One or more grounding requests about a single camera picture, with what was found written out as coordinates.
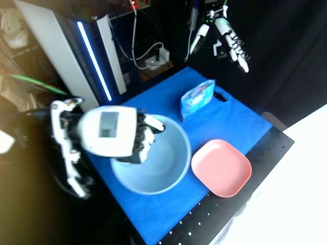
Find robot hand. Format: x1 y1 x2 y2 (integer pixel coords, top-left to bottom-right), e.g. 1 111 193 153
190 17 251 74
77 104 166 164

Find light blue bowl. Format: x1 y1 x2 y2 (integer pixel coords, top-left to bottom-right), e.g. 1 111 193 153
110 114 192 196

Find small black object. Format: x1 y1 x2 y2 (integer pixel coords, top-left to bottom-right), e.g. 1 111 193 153
213 88 229 103

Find brown cardboard box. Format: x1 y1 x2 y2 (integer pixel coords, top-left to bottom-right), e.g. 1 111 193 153
139 63 174 82

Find blue snack bag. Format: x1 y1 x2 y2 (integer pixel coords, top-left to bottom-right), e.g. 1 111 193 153
180 79 216 123

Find white power strip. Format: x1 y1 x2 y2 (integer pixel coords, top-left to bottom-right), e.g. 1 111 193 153
145 56 165 71

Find white tower with blue light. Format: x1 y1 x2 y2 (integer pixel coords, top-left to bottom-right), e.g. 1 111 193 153
14 0 128 108

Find blue cloth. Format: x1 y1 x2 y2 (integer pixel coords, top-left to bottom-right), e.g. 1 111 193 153
86 66 273 245

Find pink square plate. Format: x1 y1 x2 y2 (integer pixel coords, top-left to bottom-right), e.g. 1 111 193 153
191 139 253 199

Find white crumpled cloth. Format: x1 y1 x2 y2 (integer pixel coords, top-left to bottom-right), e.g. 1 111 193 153
0 9 29 50

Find white hanging tool with cable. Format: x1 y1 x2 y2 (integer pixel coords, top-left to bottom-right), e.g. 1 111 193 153
184 0 199 62

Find green cable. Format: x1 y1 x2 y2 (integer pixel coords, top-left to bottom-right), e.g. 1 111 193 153
0 72 67 96

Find white cable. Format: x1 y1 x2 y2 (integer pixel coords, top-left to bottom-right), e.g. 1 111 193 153
112 0 164 69

